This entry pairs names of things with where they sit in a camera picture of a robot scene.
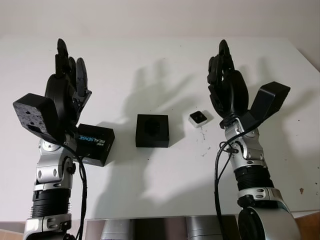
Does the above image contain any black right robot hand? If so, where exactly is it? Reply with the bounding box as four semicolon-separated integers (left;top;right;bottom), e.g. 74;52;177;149
206;39;251;121

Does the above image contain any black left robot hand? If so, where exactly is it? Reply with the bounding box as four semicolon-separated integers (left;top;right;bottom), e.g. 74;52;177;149
44;38;93;141

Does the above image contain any small silver square camera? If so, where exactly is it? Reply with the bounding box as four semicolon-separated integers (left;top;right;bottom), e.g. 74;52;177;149
189;109;209;129

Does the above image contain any black RealSense box lid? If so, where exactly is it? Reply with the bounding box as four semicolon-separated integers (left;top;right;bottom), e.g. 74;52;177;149
72;123;116;167

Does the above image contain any black open box base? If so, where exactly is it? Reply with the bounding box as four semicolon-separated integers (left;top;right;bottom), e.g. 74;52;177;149
135;113;170;148

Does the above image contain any grey robot leg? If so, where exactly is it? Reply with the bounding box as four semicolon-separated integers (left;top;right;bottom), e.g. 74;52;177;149
187;216;221;240
99;218;136;240

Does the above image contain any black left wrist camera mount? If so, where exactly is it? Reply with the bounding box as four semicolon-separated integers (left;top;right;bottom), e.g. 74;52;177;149
12;93;61;145

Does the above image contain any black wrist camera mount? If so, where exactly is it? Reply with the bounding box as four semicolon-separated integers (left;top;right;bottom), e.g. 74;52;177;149
12;93;61;145
241;81;291;131

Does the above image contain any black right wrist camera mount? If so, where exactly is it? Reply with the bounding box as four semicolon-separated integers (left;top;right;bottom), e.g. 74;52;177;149
241;81;291;131

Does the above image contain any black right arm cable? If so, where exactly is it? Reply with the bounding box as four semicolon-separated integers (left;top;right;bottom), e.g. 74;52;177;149
213;141;241;240

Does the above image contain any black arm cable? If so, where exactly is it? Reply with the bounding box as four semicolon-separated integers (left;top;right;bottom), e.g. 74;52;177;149
213;141;241;240
62;132;88;237

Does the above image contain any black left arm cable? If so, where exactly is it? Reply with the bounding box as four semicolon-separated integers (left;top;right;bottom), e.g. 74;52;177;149
62;132;88;237

